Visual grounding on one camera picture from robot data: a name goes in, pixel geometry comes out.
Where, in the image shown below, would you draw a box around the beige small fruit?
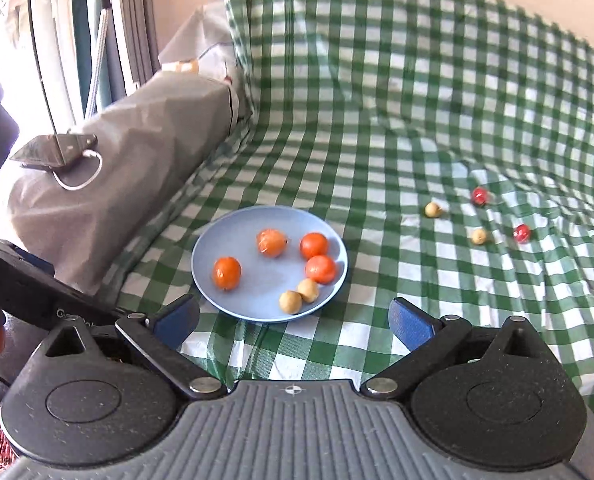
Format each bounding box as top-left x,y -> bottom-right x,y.
470,228 -> 488,246
424,202 -> 443,219
279,290 -> 303,315

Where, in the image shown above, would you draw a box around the beige round fruit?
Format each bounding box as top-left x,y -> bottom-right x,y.
297,278 -> 320,304

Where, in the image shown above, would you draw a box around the large orange fruit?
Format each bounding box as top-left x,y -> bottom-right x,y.
299,232 -> 329,260

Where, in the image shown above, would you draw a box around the grey covered sofa armrest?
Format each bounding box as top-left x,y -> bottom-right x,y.
9,0 -> 247,295

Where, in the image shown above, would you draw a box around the black phone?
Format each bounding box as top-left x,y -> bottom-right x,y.
10,133 -> 98,171

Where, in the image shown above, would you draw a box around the red cherry fruit lower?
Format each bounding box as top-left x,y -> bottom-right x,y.
514,223 -> 531,244

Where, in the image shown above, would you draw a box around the red cherry fruit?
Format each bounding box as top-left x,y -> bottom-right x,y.
514,223 -> 531,244
472,186 -> 490,207

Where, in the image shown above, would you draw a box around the light blue plate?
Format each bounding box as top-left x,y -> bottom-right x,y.
191,206 -> 349,323

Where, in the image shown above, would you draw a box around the red cherry fruit upper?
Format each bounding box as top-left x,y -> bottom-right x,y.
472,186 -> 490,207

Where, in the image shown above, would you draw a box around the green white checkered cloth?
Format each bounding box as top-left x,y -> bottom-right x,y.
105,0 -> 594,411

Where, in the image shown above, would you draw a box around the white charging cable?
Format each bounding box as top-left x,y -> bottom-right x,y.
51,148 -> 104,192

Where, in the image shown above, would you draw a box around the window frame and blinds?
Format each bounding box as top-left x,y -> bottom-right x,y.
0,0 -> 159,136

